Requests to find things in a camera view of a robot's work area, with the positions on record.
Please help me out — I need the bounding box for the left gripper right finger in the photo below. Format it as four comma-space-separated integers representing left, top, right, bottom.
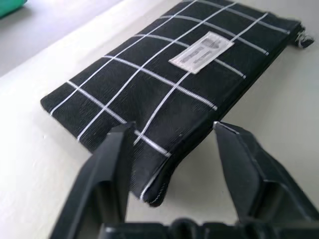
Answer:
213, 121, 319, 225

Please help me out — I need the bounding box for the green crumpled cloth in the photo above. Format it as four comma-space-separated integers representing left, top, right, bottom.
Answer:
0, 0, 31, 19

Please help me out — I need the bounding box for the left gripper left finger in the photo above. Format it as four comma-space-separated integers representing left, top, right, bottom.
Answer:
49, 121, 137, 239

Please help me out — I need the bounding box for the black white-grid pencil case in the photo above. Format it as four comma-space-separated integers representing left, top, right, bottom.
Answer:
40, 0, 314, 207

